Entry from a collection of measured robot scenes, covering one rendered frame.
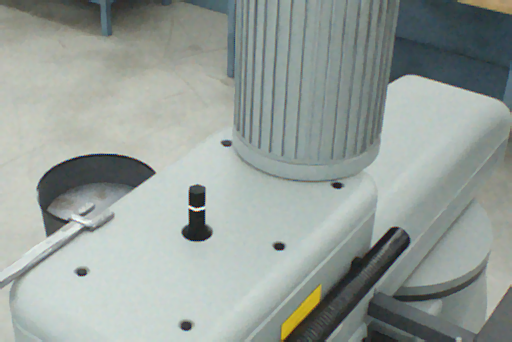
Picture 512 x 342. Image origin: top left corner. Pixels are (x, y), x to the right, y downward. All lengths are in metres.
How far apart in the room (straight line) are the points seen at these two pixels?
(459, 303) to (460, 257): 0.08
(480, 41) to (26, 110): 2.69
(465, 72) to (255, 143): 4.19
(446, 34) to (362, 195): 4.51
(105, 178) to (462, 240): 2.21
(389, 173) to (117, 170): 2.29
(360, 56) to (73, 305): 0.44
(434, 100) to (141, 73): 4.04
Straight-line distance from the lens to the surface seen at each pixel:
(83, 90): 5.41
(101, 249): 1.03
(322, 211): 1.09
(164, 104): 5.21
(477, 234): 1.67
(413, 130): 1.54
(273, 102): 1.10
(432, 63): 5.35
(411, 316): 1.35
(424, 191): 1.43
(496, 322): 1.23
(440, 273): 1.56
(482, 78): 5.26
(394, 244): 1.20
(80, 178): 3.62
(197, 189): 1.01
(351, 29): 1.05
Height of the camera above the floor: 2.52
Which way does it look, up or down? 35 degrees down
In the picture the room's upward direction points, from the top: straight up
